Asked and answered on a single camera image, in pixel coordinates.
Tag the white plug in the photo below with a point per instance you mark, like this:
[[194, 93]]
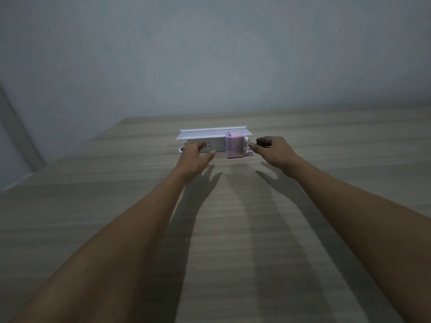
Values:
[[249, 147]]

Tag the person's left hand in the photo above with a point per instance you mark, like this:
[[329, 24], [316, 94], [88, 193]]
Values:
[[192, 163]]

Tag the person's right forearm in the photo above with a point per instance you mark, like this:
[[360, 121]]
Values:
[[363, 228]]

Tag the pink charger adapter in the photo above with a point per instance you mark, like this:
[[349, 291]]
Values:
[[234, 146]]

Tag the person's left thumb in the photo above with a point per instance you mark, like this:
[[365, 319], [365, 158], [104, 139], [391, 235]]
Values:
[[208, 156]]

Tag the person's right thumb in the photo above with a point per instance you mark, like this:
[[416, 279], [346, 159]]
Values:
[[257, 150]]

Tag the person's right hand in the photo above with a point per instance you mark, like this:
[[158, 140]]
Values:
[[278, 154]]

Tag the white power strip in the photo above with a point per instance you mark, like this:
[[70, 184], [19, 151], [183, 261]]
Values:
[[215, 144]]

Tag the person's left forearm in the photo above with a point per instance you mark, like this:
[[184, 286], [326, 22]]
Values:
[[111, 252]]

